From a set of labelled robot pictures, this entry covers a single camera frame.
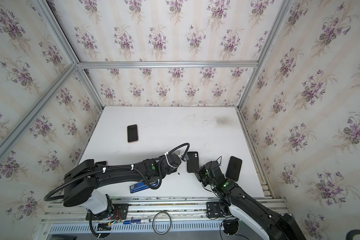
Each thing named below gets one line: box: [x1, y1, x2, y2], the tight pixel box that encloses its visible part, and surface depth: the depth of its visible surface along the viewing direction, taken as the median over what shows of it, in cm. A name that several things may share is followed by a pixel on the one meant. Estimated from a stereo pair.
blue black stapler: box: [129, 180, 159, 194], surface depth 80 cm
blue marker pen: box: [123, 219, 151, 225], surface depth 71 cm
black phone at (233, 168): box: [225, 156, 243, 182], surface depth 92 cm
